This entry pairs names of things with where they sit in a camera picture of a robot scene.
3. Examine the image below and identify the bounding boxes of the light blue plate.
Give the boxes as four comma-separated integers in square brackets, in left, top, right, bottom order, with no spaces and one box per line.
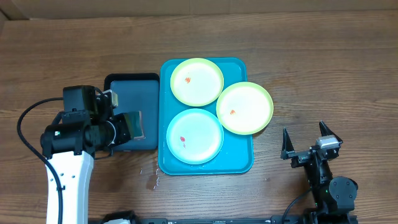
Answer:
[166,108,224,165]

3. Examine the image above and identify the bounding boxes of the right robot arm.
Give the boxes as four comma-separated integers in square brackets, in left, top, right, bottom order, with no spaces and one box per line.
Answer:
[277,121,358,223]

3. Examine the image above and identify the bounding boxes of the yellow plate right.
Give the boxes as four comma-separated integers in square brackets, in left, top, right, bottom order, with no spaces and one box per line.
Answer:
[216,82,274,135]

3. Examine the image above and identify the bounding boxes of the yellow plate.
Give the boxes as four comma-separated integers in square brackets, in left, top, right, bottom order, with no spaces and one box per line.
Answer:
[170,58,224,107]
[216,82,274,135]

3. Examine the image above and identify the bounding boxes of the green orange sponge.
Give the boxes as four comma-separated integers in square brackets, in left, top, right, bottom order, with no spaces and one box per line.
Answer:
[124,111,145,140]

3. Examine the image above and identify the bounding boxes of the yellow plate far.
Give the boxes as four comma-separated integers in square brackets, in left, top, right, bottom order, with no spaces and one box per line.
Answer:
[170,58,224,107]

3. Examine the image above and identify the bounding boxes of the black water tray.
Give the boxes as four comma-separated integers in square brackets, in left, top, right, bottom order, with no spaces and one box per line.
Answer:
[104,73,160,152]

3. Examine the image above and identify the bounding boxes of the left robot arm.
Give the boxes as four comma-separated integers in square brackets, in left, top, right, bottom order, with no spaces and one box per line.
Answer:
[40,85,144,223]

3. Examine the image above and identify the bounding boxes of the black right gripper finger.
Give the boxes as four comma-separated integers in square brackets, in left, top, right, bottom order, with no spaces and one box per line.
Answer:
[280,128,295,160]
[319,120,335,136]

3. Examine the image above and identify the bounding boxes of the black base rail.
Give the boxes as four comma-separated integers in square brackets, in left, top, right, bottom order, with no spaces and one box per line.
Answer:
[88,210,359,224]

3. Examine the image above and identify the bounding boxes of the teal plastic tray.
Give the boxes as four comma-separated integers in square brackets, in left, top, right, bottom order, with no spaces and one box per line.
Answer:
[158,59,254,175]

